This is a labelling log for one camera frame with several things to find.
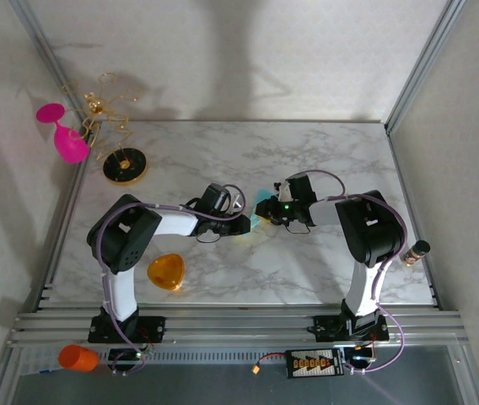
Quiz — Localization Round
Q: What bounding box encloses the yellow connector red wire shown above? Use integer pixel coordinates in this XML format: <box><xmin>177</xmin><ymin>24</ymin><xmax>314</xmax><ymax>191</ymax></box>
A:
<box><xmin>250</xmin><ymin>352</ymin><xmax>288</xmax><ymax>375</ymax></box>

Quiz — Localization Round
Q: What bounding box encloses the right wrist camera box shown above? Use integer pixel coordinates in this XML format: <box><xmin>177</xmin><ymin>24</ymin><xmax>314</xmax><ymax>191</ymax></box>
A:
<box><xmin>273</xmin><ymin>174</ymin><xmax>319</xmax><ymax>203</ymax></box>

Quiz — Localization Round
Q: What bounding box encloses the grey slotted cable duct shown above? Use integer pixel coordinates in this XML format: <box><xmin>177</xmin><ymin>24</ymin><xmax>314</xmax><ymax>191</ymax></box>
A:
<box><xmin>95</xmin><ymin>348</ymin><xmax>291</xmax><ymax>366</ymax></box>

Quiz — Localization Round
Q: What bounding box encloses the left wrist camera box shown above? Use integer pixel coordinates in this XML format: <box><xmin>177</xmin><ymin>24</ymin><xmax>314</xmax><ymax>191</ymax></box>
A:
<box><xmin>198</xmin><ymin>182</ymin><xmax>245</xmax><ymax>213</ymax></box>

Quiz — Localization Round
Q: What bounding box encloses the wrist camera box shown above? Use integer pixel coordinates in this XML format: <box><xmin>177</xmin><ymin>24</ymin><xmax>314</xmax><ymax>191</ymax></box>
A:
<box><xmin>273</xmin><ymin>174</ymin><xmax>319</xmax><ymax>203</ymax></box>
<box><xmin>198</xmin><ymin>182</ymin><xmax>245</xmax><ymax>213</ymax></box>

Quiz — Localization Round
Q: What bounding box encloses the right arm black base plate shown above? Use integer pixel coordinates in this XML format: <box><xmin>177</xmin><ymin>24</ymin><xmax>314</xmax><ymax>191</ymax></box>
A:
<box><xmin>313</xmin><ymin>314</ymin><xmax>391</xmax><ymax>343</ymax></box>

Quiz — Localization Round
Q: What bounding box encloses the gold wire glass rack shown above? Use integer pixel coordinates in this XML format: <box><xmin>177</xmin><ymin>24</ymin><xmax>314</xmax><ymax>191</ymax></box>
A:
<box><xmin>61</xmin><ymin>72</ymin><xmax>149</xmax><ymax>186</ymax></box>

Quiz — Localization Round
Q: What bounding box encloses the aluminium frame post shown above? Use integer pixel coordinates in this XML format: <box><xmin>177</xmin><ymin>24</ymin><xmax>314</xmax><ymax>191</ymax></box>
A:
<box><xmin>9</xmin><ymin>0</ymin><xmax>94</xmax><ymax>130</ymax></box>
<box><xmin>384</xmin><ymin>0</ymin><xmax>465</xmax><ymax>135</ymax></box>

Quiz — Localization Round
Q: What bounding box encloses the black charger board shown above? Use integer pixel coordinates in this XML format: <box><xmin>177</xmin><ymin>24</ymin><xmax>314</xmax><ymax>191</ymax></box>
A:
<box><xmin>285</xmin><ymin>348</ymin><xmax>346</xmax><ymax>379</ymax></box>

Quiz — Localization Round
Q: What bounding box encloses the light blue paper sheet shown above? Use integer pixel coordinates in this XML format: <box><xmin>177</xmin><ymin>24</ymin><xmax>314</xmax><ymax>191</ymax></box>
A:
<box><xmin>248</xmin><ymin>188</ymin><xmax>275</xmax><ymax>231</ymax></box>

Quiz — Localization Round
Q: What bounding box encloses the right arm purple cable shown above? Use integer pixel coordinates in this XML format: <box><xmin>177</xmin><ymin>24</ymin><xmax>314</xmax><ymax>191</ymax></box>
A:
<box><xmin>281</xmin><ymin>169</ymin><xmax>408</xmax><ymax>375</ymax></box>

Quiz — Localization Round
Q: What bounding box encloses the small brown bottle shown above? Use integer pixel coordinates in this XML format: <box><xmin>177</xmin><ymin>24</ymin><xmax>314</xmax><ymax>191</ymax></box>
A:
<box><xmin>400</xmin><ymin>239</ymin><xmax>431</xmax><ymax>267</ymax></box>

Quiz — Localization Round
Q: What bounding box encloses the aluminium rail frame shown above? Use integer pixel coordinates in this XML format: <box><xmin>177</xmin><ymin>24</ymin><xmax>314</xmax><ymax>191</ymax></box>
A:
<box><xmin>9</xmin><ymin>310</ymin><xmax>467</xmax><ymax>349</ymax></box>

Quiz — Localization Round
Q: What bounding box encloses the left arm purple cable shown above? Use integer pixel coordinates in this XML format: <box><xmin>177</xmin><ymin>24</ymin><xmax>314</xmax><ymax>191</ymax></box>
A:
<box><xmin>95</xmin><ymin>183</ymin><xmax>247</xmax><ymax>377</ymax></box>

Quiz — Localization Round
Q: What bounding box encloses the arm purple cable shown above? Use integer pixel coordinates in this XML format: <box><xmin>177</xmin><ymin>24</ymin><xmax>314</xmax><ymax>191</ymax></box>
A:
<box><xmin>95</xmin><ymin>183</ymin><xmax>247</xmax><ymax>377</ymax></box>
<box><xmin>281</xmin><ymin>169</ymin><xmax>408</xmax><ymax>375</ymax></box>

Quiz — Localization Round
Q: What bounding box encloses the orange plastic cup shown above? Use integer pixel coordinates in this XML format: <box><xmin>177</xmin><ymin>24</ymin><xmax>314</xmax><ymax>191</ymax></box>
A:
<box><xmin>57</xmin><ymin>344</ymin><xmax>100</xmax><ymax>374</ymax></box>

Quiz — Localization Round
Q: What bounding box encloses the orange triangular bowl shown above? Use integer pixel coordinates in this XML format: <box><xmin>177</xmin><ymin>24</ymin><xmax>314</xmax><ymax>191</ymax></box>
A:
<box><xmin>146</xmin><ymin>251</ymin><xmax>186</xmax><ymax>292</ymax></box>

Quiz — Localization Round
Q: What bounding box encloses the pink plastic wine glass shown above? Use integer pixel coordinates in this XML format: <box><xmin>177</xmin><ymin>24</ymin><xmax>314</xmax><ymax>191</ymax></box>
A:
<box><xmin>35</xmin><ymin>102</ymin><xmax>90</xmax><ymax>165</ymax></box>

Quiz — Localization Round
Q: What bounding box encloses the black controller box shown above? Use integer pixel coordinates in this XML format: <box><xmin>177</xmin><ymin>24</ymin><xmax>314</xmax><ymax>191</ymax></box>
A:
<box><xmin>108</xmin><ymin>348</ymin><xmax>148</xmax><ymax>368</ymax></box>
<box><xmin>343</xmin><ymin>345</ymin><xmax>375</xmax><ymax>367</ymax></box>

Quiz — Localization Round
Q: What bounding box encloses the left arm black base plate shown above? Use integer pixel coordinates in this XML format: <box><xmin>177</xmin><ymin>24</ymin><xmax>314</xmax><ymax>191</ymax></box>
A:
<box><xmin>87</xmin><ymin>315</ymin><xmax>167</xmax><ymax>343</ymax></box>

